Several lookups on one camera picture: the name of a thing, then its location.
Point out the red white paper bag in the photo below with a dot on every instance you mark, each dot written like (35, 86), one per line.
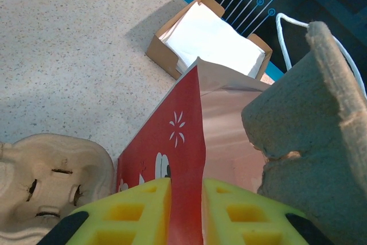
(186, 141)

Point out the pile of white napkins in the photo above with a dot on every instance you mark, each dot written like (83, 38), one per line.
(212, 38)

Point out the brown cardboard napkin tray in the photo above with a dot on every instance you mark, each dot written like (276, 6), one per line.
(163, 52)

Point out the pulp cup carrier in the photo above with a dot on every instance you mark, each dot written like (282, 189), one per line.
(301, 113)
(57, 156)

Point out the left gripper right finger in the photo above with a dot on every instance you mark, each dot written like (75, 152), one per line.
(243, 216)

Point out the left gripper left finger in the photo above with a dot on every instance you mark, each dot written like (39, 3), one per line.
(129, 213)

